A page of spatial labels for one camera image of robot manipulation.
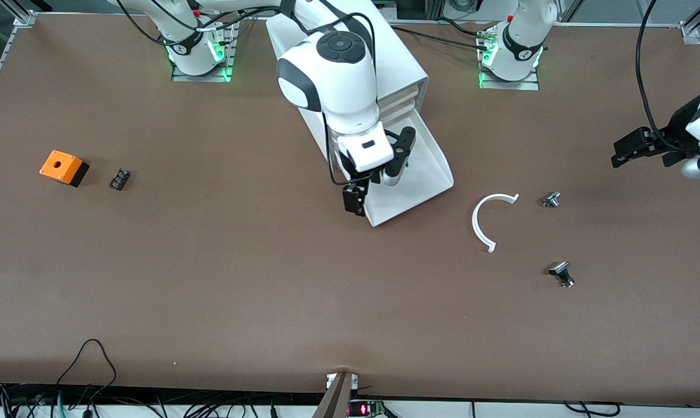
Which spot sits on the small device red light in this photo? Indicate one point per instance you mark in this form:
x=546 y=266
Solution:
x=364 y=409

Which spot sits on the aluminium frame profile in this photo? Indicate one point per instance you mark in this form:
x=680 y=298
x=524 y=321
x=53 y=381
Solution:
x=24 y=18

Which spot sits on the white drawer cabinet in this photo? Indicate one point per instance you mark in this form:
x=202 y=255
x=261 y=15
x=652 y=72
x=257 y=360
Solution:
x=402 y=64

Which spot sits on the white plastic drawer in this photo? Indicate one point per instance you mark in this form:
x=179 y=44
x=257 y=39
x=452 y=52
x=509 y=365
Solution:
x=407 y=110
x=425 y=174
x=405 y=96

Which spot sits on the orange button enclosure box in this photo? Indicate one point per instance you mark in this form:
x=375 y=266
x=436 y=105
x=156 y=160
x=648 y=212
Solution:
x=60 y=165

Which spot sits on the brown camera mount post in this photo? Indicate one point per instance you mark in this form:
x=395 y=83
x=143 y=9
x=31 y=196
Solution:
x=334 y=400

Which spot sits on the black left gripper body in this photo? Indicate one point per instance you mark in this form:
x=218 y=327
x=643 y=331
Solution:
x=677 y=133

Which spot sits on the black silver metal bolt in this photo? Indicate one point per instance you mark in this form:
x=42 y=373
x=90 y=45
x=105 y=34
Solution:
x=560 y=270

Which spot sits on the black cylindrical capacitor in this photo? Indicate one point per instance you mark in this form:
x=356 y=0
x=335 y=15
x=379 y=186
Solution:
x=119 y=179

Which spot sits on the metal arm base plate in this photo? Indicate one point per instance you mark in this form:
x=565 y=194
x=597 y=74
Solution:
x=518 y=85
x=181 y=76

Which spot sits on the aluminium frame corner bracket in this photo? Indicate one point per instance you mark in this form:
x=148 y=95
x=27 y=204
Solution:
x=689 y=30

